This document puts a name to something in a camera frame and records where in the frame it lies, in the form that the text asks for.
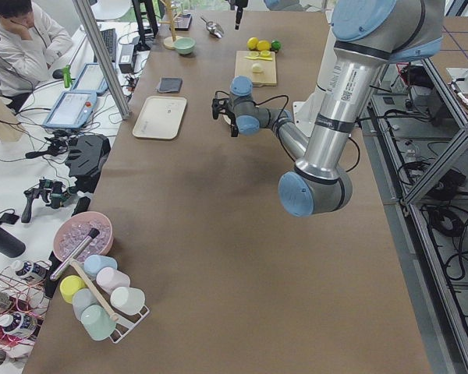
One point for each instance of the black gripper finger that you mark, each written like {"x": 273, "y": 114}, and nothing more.
{"x": 234, "y": 131}
{"x": 239, "y": 16}

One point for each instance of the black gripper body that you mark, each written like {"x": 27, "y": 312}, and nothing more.
{"x": 239, "y": 12}
{"x": 232, "y": 118}

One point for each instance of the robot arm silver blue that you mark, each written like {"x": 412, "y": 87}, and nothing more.
{"x": 273, "y": 5}
{"x": 368, "y": 35}

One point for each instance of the cream rectangular tray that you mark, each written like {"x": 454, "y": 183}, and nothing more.
{"x": 160, "y": 118}

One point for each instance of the metal scoop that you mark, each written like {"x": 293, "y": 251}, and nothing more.
{"x": 213, "y": 28}

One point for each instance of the green lime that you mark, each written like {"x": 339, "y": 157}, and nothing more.
{"x": 276, "y": 45}

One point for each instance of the wooden cutting board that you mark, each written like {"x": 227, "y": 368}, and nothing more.
{"x": 243, "y": 68}

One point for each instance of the yellow plastic knife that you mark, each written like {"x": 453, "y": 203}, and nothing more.
{"x": 259, "y": 57}

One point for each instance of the grey folded cloth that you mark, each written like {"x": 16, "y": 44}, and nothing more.
{"x": 169, "y": 85}

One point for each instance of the mint green bowl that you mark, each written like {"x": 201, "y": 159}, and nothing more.
{"x": 184, "y": 45}

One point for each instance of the wooden cup stand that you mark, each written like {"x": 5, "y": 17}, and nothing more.
{"x": 169, "y": 42}

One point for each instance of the black keyboard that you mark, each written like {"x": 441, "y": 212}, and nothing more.
{"x": 109, "y": 36}

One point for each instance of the blue teach pendant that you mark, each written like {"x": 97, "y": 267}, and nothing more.
{"x": 72, "y": 110}
{"x": 91, "y": 78}

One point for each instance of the steel muddler black tip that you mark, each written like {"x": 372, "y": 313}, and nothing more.
{"x": 57, "y": 272}

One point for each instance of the pink bowl with ice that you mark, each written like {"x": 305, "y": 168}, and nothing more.
{"x": 77, "y": 228}

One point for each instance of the pink cup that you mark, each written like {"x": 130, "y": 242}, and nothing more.
{"x": 108, "y": 279}

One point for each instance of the blue cup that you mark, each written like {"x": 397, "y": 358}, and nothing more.
{"x": 95, "y": 263}

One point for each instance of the white cup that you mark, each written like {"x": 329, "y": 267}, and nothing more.
{"x": 128, "y": 300}

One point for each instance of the seated person white shirt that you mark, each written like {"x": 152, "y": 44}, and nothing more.
{"x": 30, "y": 43}

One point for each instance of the white cup rack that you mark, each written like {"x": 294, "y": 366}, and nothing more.
{"x": 125, "y": 324}

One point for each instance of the grey cup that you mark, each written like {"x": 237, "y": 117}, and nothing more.
{"x": 82, "y": 300}

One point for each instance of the yellow cup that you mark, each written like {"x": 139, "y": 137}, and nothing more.
{"x": 69, "y": 286}

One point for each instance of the mint green cup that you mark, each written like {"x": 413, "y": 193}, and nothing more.
{"x": 97, "y": 322}

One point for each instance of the black bottle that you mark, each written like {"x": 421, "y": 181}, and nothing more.
{"x": 10, "y": 246}

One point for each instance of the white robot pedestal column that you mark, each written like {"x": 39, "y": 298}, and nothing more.
{"x": 305, "y": 112}

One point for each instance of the aluminium frame post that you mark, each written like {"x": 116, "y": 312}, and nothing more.
{"x": 90, "y": 25}

